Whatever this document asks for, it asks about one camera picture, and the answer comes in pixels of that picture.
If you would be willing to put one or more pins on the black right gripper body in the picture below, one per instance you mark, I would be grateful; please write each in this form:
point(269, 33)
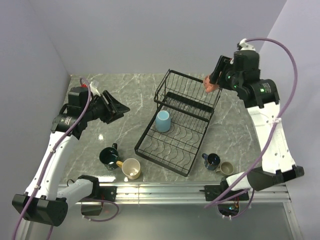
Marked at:
point(227, 76)

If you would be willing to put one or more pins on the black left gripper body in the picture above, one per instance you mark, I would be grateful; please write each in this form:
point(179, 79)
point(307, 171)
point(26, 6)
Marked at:
point(102, 110)

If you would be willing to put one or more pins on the pink mug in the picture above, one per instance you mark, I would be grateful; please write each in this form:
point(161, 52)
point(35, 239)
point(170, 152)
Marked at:
point(209, 87)

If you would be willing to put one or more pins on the black wire dish rack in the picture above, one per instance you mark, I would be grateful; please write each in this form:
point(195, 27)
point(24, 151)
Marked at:
point(191, 110)

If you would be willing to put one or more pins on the dark green mug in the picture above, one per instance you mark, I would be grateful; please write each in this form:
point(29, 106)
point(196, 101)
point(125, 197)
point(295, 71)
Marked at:
point(109, 157)

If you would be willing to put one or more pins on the light blue mug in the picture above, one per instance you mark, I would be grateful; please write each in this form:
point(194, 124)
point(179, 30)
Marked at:
point(163, 121)

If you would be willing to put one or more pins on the cream yellow mug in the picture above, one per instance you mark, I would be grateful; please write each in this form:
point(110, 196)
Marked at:
point(131, 168)

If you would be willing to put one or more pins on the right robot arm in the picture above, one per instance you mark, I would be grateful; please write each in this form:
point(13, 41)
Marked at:
point(241, 74)

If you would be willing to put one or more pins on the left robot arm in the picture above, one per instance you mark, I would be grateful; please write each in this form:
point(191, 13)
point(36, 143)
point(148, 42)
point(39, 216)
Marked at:
point(42, 202)

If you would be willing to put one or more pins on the dark blue glazed mug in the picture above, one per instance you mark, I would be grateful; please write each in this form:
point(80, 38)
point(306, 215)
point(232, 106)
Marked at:
point(211, 161)

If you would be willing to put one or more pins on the grey-green ceramic mug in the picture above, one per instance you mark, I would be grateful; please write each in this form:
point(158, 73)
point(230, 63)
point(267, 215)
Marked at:
point(225, 168)

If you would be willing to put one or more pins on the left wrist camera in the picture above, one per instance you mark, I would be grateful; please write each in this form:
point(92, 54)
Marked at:
point(94, 88)

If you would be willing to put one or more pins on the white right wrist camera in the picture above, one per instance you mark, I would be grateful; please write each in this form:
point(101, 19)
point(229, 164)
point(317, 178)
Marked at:
point(243, 45)

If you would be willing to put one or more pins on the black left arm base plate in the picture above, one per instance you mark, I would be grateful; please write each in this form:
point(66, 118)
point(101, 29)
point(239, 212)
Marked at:
point(107, 193)

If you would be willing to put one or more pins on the white aluminium side rail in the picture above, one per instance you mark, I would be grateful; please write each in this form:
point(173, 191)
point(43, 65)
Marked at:
point(261, 99)

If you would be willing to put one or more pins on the black box under rail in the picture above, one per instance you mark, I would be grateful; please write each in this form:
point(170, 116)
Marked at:
point(91, 208)

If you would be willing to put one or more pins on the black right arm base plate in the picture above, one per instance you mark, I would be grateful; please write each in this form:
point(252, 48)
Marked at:
point(211, 192)

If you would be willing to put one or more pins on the aluminium front rail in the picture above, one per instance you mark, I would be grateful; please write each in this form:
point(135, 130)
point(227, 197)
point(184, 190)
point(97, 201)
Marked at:
point(185, 193)

